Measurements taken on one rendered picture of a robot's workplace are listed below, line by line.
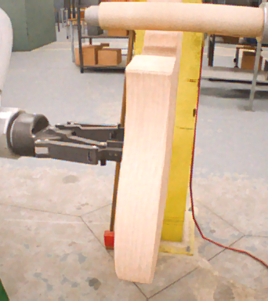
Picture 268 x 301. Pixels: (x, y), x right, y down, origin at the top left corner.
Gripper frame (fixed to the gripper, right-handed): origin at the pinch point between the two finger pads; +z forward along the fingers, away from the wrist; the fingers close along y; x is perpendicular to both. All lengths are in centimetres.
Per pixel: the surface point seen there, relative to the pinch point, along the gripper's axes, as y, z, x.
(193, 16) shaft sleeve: 9.8, 6.9, 18.4
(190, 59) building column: -81, 7, 11
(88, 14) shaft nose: 9.4, -4.9, 18.4
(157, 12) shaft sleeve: 9.8, 2.9, 18.7
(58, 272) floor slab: -66, -50, -97
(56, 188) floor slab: -137, -81, -86
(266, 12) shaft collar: 10.3, 14.6, 19.4
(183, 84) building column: -83, 5, 0
